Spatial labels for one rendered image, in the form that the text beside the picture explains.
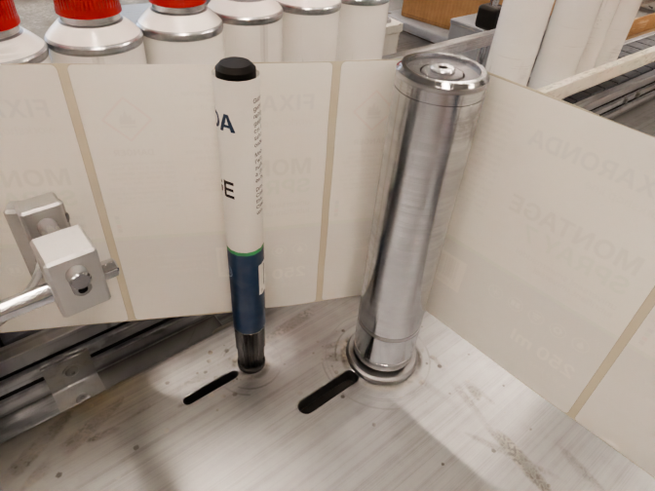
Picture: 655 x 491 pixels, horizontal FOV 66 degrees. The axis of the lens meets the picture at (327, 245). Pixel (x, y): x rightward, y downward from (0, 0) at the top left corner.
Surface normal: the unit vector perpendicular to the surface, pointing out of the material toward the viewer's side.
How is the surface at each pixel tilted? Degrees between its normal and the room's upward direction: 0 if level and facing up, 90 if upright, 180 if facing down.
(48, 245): 0
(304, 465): 0
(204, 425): 0
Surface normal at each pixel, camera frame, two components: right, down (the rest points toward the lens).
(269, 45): 0.68, 0.51
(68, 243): 0.07, -0.76
